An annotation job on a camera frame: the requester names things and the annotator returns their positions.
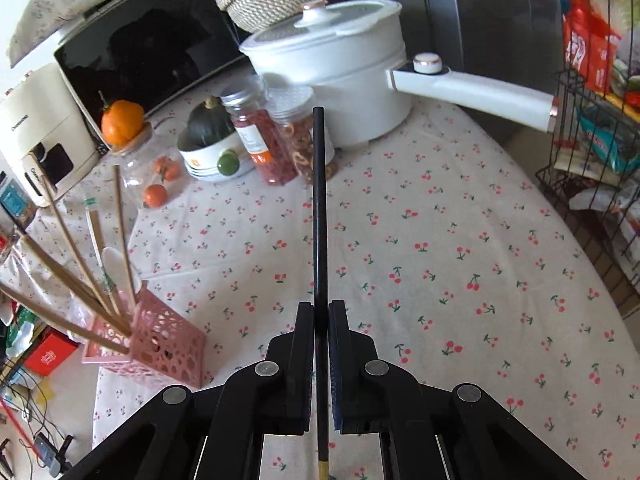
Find black microwave oven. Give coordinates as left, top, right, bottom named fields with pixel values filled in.
left=54, top=0, right=247, bottom=145

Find red box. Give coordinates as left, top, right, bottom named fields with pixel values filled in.
left=24, top=330, right=78, bottom=377

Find paper disposable chopsticks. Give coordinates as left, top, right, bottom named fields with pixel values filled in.
left=84, top=197, right=119, bottom=315

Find jar of dried rings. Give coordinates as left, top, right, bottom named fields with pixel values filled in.
left=267, top=86, right=316, bottom=185

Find black wire rack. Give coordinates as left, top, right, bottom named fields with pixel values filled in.
left=537, top=0, right=639, bottom=318

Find orange on jar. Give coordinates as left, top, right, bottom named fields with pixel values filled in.
left=99, top=92, right=144, bottom=148

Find white electric pot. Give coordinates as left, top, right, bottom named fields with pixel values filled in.
left=240, top=0, right=560, bottom=148

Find pink perforated utensil holder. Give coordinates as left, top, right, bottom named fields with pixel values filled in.
left=81, top=285, right=206, bottom=389

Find glass jar with tomatoes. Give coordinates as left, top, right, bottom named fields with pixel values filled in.
left=114, top=122, right=191, bottom=209

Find black chopstick gold band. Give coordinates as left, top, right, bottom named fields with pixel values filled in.
left=312, top=106, right=330, bottom=480

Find crosswise bamboo chopstick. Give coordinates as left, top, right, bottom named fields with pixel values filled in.
left=32, top=162, right=112, bottom=315

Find white bowl with squash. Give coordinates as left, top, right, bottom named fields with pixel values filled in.
left=177, top=129, right=255, bottom=183

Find red plastic bag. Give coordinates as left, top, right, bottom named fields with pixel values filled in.
left=563, top=0, right=618, bottom=94

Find white plastic spoon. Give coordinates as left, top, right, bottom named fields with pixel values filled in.
left=101, top=247, right=140, bottom=314

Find grey refrigerator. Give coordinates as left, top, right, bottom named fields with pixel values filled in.
left=304, top=0, right=566, bottom=149

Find jar of red dried fruit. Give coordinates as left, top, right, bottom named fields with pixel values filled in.
left=220, top=75, right=297, bottom=186

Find cream air fryer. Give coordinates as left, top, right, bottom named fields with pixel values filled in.
left=1, top=63, right=99, bottom=207

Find dark green squash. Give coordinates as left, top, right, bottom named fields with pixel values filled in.
left=188, top=96, right=234, bottom=148

